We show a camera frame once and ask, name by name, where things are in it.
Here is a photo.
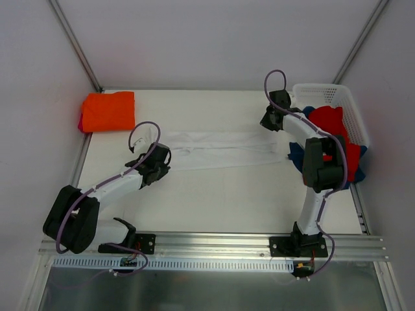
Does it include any white t shirt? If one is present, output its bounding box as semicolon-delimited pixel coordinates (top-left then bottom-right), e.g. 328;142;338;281
160;130;284;171

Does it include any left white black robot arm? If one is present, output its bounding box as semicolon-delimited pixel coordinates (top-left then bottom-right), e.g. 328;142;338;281
43;143;171;254

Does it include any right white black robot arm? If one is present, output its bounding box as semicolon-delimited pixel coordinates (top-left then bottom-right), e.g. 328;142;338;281
260;89;348;258

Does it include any blue t shirt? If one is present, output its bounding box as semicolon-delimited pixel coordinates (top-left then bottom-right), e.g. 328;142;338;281
287;105;369;189

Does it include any white plastic laundry basket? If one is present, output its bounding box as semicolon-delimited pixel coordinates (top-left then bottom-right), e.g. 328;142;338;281
292;83;370;148

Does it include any red t shirt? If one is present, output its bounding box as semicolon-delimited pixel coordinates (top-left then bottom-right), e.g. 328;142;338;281
303;106;368;189

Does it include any folded orange t shirt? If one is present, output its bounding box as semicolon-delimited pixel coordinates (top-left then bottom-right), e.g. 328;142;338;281
80;91;136;133

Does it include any folded pink t shirt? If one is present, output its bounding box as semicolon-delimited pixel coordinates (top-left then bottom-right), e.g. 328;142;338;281
78;113;85;133

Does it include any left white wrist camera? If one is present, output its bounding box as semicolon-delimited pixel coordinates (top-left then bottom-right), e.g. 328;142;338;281
133;137;147;150

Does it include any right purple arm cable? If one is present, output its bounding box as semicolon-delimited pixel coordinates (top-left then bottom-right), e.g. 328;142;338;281
264;69;350;260

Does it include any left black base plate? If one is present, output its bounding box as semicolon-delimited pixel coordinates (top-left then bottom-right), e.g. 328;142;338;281
98;233;156;255

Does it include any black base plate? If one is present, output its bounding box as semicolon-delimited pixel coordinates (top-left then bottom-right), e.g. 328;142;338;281
268;236;328;258
98;233;156;255

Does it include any aluminium mounting rail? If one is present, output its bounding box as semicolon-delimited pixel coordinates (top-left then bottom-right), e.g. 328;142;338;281
38;230;389;260

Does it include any rear aluminium frame bar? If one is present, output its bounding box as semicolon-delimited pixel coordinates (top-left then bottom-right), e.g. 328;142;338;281
100;86;299;91

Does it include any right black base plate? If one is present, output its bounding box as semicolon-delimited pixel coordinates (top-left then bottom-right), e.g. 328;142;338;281
268;236;328;258

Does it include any white slotted cable duct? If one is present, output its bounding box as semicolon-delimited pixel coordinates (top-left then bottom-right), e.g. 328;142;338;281
53;256;294;273

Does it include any right aluminium frame post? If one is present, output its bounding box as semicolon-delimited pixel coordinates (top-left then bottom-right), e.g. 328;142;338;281
332;0;390;84

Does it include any aluminium frame post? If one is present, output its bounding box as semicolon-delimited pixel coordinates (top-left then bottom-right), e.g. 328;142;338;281
332;0;390;84
47;0;103;93

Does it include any left aluminium frame post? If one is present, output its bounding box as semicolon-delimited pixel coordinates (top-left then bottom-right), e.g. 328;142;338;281
47;0;103;93

